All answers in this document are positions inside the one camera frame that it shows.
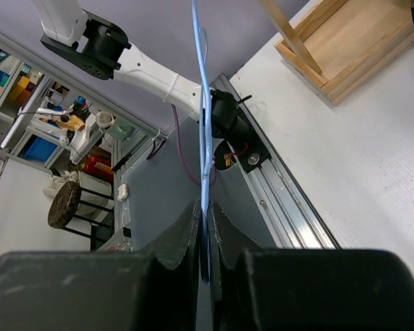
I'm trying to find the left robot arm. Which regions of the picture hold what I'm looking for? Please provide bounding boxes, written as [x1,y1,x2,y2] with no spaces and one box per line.
[33,1,253,143]

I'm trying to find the light blue wire hanger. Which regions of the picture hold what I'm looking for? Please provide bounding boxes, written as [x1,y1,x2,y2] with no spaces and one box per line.
[191,0,217,214]

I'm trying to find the aluminium mounting rail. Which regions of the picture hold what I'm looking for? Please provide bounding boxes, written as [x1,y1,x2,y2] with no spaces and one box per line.
[210,74,341,250]

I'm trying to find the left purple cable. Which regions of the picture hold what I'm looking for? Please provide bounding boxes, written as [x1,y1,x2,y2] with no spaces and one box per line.
[148,103,218,189]

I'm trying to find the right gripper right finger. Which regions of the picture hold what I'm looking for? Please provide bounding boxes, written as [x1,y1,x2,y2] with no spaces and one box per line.
[209,203,414,330]

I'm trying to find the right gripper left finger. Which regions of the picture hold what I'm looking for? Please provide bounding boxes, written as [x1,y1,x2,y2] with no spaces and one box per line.
[0,203,199,330]

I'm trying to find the round wooden stool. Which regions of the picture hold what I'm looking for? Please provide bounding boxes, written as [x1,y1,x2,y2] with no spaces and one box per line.
[47,181,115,250]

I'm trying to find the wooden clothes rack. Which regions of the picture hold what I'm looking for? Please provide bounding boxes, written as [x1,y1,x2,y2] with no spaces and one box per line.
[259,0,414,106]

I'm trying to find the blue storage bin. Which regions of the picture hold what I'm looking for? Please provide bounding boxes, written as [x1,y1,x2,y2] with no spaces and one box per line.
[21,136,57,162]

